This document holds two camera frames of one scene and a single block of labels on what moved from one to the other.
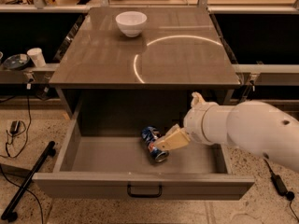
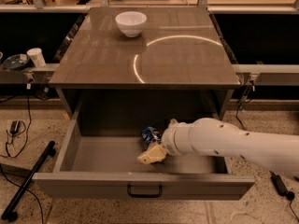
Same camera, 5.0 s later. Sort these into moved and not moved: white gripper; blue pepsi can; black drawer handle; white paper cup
Moved: white gripper
Not moved: white paper cup; blue pepsi can; black drawer handle
